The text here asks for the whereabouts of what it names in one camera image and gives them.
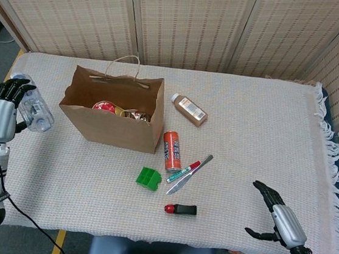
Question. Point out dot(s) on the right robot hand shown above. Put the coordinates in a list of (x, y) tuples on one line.
[(287, 221)]

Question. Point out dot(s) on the clear plastic water bottle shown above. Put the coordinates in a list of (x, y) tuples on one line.
[(36, 112)]

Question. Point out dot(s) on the green can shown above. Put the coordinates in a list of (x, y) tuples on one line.
[(104, 106)]

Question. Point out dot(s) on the yellow pear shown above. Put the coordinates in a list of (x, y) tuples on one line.
[(118, 111)]

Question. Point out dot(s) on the green toy brick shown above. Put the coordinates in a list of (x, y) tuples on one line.
[(148, 178)]

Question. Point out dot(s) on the black bottle with red cap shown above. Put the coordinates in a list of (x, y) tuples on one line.
[(186, 209)]

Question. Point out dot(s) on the brown paper bag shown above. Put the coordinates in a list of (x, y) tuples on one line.
[(111, 129)]

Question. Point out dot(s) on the orange drink can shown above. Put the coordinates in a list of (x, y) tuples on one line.
[(171, 151)]

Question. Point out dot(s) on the brown juice bottle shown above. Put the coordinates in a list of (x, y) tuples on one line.
[(190, 109)]

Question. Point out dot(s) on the beige woven tablecloth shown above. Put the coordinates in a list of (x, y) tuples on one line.
[(247, 142)]

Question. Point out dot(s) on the metal table knife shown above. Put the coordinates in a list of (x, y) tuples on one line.
[(178, 185)]

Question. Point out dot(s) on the marker pen with red cap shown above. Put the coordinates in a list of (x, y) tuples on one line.
[(182, 173)]

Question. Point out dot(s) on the woven folding screen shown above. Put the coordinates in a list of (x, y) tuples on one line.
[(199, 23)]

